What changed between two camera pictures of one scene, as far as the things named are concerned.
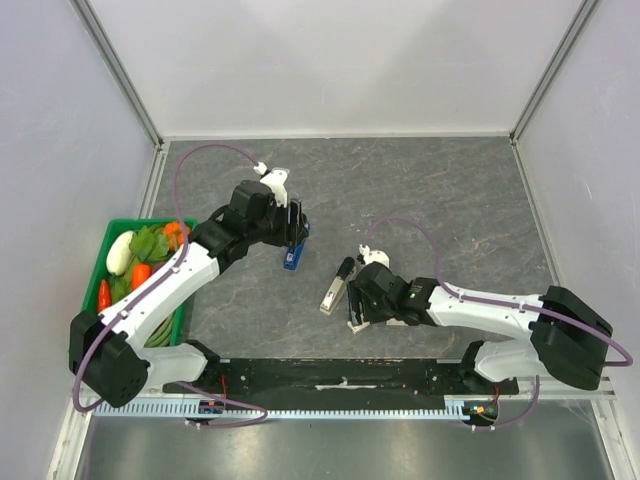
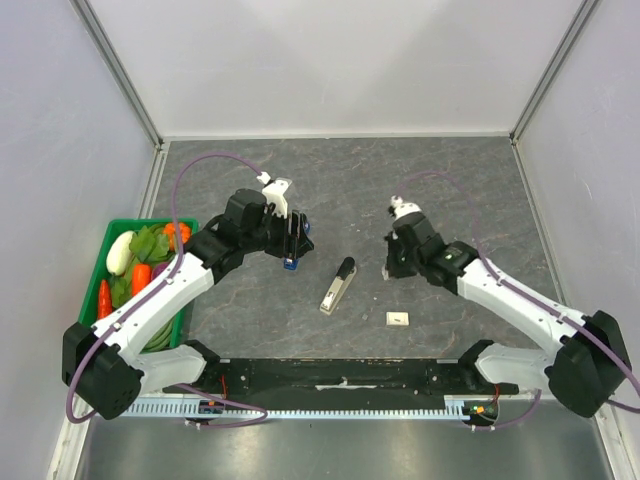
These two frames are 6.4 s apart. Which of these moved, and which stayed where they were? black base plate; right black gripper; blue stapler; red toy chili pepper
Moved: right black gripper
Stayed: blue stapler; black base plate; red toy chili pepper
